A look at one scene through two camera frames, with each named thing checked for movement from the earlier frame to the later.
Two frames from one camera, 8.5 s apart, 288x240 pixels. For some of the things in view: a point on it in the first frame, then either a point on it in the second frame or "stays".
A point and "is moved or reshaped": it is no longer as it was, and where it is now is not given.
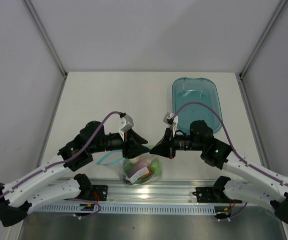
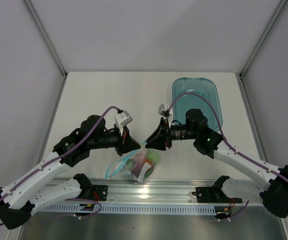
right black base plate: (213, 194) stays
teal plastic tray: (203, 90) stays
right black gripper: (167, 147) -> (159, 142)
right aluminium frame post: (281, 5) stays
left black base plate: (99, 193) stays
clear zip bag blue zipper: (141, 170) is moved or reshaped
